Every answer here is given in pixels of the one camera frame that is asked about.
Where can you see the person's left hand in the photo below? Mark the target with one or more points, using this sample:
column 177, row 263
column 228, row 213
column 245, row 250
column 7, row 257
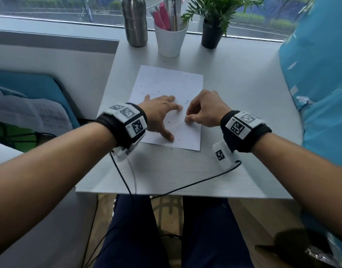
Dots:
column 157, row 114

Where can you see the person's right hand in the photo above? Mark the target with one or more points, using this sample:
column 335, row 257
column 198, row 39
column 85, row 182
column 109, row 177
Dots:
column 208, row 108

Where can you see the person's left middle finger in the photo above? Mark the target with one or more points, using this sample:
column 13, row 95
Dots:
column 170, row 99

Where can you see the person's left thumb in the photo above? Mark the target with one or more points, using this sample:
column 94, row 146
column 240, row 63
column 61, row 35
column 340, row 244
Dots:
column 167, row 134

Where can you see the person's left little finger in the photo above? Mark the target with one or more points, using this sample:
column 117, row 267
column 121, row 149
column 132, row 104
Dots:
column 147, row 98

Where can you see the person's right thumb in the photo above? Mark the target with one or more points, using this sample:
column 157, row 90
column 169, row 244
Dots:
column 192, row 118

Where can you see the white paper sheet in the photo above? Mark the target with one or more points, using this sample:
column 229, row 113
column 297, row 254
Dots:
column 165, row 83

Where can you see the person's left forearm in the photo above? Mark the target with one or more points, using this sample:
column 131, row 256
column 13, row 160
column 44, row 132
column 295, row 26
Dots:
column 48, row 178

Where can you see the person's right forearm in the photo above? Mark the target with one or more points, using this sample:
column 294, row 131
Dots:
column 305, row 178

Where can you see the left wrist tracker band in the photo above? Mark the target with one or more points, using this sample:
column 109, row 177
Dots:
column 126, row 122

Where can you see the wrist tracker band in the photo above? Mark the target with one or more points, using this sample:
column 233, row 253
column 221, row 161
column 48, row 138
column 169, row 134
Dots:
column 240, row 128
column 126, row 122

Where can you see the right wrist tracker band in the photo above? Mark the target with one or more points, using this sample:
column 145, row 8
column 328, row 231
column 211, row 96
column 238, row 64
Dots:
column 240, row 128

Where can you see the white pen cup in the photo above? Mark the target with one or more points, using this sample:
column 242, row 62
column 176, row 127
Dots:
column 170, row 41

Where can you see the black plant pot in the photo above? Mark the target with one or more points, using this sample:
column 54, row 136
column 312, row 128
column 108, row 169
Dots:
column 211, row 34

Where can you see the stainless steel bottle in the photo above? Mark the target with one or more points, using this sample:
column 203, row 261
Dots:
column 134, row 22

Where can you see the pink marker pen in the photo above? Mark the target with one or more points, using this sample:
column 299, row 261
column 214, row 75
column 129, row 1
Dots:
column 164, row 15
column 157, row 18

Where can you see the silver pens bundle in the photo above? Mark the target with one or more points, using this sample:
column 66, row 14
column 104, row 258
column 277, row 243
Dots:
column 173, row 13

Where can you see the green potted plant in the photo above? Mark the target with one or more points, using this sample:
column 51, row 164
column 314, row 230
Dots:
column 218, row 9

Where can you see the blue folder case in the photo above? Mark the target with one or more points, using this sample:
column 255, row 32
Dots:
column 39, row 86

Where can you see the person's dark blue trousers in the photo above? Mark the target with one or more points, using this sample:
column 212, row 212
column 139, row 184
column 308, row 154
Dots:
column 210, row 234

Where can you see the printed paper document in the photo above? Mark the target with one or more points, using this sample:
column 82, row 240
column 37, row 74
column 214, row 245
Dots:
column 25, row 114

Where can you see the green object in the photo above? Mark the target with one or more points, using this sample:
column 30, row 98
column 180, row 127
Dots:
column 12, row 138

